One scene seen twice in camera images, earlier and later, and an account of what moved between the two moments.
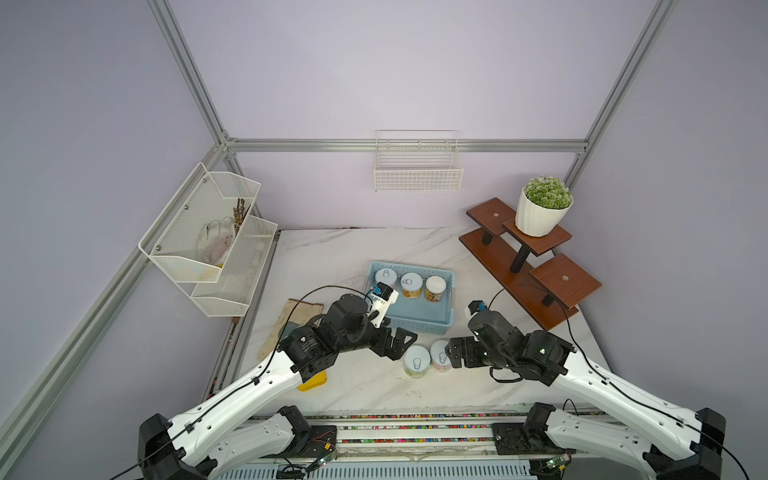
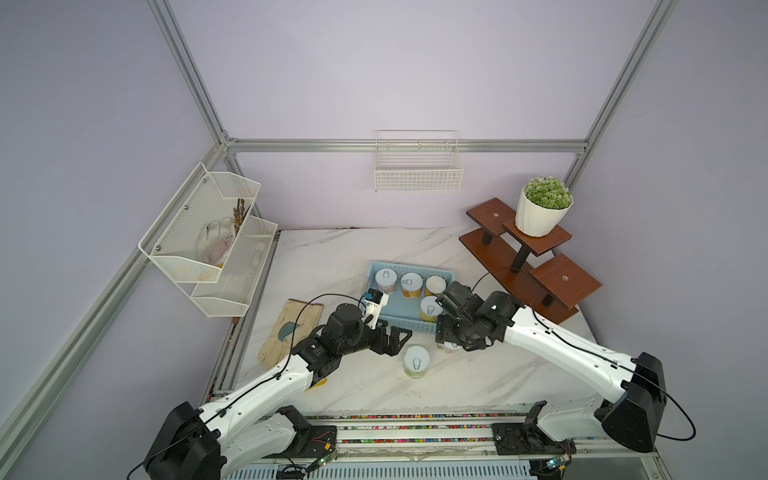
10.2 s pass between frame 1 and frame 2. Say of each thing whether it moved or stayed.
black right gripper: moved
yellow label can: stayed
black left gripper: stayed
